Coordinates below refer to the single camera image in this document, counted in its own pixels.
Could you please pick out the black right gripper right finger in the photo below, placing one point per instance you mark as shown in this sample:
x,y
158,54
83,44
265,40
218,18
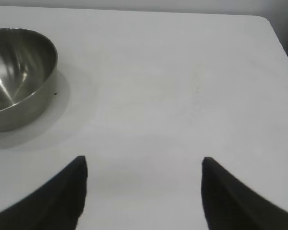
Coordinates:
x,y
230,206

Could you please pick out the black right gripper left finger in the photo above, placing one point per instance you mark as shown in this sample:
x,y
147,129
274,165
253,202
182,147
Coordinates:
x,y
50,206

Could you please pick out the large stainless steel bowl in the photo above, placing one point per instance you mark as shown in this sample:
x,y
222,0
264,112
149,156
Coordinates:
x,y
19,72

